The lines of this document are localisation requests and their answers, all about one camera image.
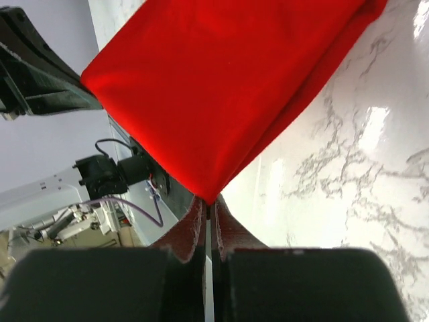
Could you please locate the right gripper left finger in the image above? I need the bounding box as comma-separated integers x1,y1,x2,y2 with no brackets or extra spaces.
151,197,206,321

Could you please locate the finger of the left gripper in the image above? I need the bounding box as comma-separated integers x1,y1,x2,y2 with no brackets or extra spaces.
1,6,103,117

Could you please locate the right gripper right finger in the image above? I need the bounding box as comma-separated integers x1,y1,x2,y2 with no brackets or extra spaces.
212,195,268,321

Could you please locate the bright red t shirt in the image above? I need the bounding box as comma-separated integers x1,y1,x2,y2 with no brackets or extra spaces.
81,1,386,203

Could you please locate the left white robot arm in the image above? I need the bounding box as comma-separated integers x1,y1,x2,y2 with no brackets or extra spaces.
1,6,155,228

